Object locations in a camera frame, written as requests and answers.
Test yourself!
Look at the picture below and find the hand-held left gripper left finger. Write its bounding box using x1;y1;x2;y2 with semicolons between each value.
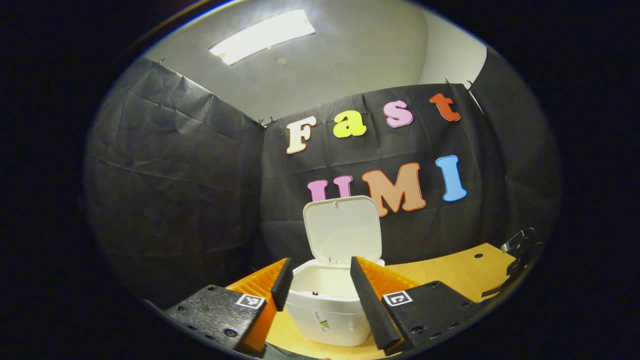
164;257;295;359

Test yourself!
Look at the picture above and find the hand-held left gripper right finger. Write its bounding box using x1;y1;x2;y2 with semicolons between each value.
349;256;487;357

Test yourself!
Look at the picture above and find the white desktop garbage bin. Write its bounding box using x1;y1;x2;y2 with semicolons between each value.
284;195;387;348

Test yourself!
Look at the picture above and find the wooden desktop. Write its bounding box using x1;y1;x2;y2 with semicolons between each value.
225;242;518;360

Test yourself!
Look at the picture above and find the black backdrop cloth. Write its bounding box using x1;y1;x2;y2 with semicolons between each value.
84;47;563;311

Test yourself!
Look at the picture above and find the ceiling light panel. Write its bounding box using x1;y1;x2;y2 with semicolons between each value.
208;9;317;66

